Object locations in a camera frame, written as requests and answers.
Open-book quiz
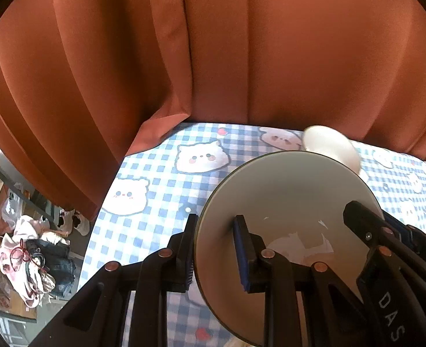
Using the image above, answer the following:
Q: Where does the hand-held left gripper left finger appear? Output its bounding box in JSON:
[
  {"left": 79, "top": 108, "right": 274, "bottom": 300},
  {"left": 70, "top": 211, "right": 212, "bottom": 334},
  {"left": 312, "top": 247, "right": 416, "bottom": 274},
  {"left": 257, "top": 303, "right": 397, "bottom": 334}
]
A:
[{"left": 29, "top": 214, "right": 198, "bottom": 347}]

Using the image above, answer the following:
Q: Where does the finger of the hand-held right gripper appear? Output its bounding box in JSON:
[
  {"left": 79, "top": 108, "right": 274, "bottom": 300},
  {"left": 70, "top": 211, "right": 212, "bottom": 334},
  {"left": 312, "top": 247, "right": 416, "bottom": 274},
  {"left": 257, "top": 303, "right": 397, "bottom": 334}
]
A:
[
  {"left": 383, "top": 214, "right": 426, "bottom": 290},
  {"left": 343, "top": 200, "right": 419, "bottom": 279}
]

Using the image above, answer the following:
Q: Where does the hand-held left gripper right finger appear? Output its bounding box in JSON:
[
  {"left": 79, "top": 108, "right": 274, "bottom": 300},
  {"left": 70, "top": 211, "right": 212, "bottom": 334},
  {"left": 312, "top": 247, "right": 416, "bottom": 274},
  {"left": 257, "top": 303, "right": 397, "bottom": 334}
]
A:
[{"left": 234, "top": 215, "right": 371, "bottom": 347}]

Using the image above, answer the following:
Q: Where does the wide green floral bowl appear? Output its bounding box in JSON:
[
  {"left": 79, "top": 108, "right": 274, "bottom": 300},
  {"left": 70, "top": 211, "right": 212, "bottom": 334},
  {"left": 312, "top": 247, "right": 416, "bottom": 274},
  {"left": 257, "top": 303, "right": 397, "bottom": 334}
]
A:
[{"left": 195, "top": 151, "right": 384, "bottom": 337}]

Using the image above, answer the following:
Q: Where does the blue checked cartoon tablecloth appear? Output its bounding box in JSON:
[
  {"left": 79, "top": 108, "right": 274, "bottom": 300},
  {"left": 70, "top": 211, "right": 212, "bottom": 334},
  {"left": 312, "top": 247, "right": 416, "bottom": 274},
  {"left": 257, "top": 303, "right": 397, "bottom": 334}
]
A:
[{"left": 77, "top": 121, "right": 426, "bottom": 347}]

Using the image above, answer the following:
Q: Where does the tall grey floral bowl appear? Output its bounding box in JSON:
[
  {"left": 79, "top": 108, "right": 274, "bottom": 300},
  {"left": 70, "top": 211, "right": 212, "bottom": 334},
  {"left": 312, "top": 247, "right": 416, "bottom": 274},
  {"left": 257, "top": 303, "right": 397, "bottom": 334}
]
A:
[{"left": 303, "top": 125, "right": 362, "bottom": 176}]

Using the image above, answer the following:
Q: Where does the white shoe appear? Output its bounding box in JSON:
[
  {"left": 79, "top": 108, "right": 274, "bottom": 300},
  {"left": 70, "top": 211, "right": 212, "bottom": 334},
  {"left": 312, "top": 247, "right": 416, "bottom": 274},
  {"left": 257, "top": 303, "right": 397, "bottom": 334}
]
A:
[
  {"left": 57, "top": 209, "right": 75, "bottom": 234},
  {"left": 72, "top": 213, "right": 91, "bottom": 237}
]

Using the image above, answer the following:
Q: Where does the pile of clothes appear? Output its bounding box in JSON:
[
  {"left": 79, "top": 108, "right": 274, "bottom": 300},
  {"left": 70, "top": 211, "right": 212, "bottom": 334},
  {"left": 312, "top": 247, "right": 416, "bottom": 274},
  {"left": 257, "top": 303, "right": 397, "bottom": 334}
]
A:
[{"left": 0, "top": 215, "right": 77, "bottom": 309}]

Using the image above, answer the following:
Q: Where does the orange curtain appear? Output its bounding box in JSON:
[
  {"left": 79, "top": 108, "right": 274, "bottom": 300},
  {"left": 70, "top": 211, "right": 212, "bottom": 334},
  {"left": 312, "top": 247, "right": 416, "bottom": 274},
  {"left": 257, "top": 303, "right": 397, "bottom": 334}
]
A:
[{"left": 0, "top": 0, "right": 426, "bottom": 221}]

